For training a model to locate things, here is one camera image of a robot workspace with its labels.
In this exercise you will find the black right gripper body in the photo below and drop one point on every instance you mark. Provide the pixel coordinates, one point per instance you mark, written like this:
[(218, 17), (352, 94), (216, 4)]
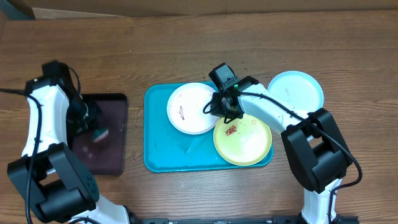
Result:
[(221, 107)]

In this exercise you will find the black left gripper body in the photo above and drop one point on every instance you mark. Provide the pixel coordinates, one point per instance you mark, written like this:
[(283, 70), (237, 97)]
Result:
[(80, 114)]

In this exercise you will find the pink and green sponge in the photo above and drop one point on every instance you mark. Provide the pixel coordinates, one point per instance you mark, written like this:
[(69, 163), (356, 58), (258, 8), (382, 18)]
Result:
[(99, 134)]

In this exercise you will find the white round plate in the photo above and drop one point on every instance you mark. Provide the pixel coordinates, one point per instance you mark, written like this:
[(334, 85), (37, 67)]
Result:
[(185, 108)]

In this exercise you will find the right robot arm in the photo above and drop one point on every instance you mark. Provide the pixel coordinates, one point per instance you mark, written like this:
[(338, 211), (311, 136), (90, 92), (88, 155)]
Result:
[(315, 148)]

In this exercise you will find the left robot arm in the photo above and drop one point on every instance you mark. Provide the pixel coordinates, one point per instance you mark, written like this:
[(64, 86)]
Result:
[(55, 185)]

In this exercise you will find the black square water tray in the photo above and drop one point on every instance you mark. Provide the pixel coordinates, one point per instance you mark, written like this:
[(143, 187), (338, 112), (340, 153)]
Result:
[(107, 156)]

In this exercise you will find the blue plastic tray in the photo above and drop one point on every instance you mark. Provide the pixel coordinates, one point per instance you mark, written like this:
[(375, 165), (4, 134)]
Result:
[(167, 149)]

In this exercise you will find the yellow round plate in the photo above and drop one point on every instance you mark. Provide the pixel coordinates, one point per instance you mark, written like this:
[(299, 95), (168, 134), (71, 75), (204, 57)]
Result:
[(243, 142)]

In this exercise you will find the light blue round plate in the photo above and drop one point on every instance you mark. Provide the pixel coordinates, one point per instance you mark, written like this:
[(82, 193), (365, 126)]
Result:
[(298, 89)]

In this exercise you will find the brown cardboard backdrop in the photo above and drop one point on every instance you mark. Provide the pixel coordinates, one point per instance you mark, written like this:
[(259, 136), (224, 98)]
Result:
[(56, 9)]

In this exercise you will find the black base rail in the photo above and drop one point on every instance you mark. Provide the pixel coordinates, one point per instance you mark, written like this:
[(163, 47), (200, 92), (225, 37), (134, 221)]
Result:
[(289, 219)]

